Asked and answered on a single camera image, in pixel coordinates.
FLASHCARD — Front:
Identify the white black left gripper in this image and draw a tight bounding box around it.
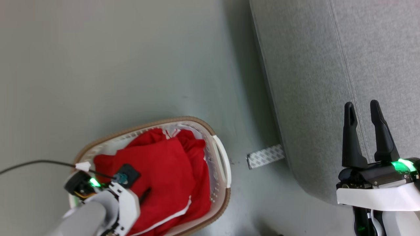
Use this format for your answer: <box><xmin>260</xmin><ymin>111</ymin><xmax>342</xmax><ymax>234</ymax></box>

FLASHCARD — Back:
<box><xmin>64</xmin><ymin>170</ymin><xmax>152</xmax><ymax>236</ymax></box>

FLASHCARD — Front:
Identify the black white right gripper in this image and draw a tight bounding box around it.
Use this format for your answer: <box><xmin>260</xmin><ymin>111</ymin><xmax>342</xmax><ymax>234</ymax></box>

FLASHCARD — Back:
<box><xmin>336</xmin><ymin>100</ymin><xmax>420</xmax><ymax>212</ymax></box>

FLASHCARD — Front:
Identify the red clothing with white trim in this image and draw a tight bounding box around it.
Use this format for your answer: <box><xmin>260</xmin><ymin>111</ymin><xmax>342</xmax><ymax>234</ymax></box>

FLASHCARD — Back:
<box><xmin>94</xmin><ymin>128</ymin><xmax>212</xmax><ymax>236</ymax></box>

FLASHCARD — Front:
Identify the white laundry basket brown rim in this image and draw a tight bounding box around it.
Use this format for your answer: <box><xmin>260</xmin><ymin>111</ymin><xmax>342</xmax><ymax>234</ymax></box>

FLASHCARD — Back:
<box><xmin>67</xmin><ymin>116</ymin><xmax>232</xmax><ymax>236</ymax></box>

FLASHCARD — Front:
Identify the grey fabric sofa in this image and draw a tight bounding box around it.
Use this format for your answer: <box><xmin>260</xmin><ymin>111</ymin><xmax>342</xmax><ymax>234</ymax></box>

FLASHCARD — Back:
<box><xmin>249</xmin><ymin>0</ymin><xmax>420</xmax><ymax>206</ymax></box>

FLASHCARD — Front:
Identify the patterned white tape strip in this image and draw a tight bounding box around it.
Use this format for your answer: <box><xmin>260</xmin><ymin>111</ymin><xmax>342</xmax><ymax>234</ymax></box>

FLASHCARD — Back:
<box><xmin>246</xmin><ymin>144</ymin><xmax>285</xmax><ymax>170</ymax></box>

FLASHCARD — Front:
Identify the white cable tag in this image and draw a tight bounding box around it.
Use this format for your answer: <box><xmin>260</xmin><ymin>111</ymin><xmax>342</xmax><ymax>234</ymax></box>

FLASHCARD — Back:
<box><xmin>75</xmin><ymin>161</ymin><xmax>92</xmax><ymax>173</ymax></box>

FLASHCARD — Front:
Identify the black cable with teal plug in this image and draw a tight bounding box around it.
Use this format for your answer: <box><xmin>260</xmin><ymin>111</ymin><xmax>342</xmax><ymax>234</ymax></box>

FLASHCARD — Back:
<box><xmin>0</xmin><ymin>160</ymin><xmax>128</xmax><ymax>185</ymax></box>

